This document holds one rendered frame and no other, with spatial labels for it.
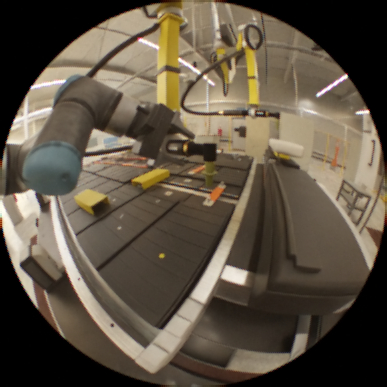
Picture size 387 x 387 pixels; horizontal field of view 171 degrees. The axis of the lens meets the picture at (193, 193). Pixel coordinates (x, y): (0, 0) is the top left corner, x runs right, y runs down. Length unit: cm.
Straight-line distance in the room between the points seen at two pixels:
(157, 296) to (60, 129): 25
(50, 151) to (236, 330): 51
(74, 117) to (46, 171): 8
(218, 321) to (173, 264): 26
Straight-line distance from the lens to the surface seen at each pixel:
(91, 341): 40
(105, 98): 26
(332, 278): 15
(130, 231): 30
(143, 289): 21
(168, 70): 45
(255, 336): 45
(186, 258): 22
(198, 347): 82
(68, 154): 18
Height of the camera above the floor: 119
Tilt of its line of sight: 27 degrees down
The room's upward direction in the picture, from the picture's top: 1 degrees counter-clockwise
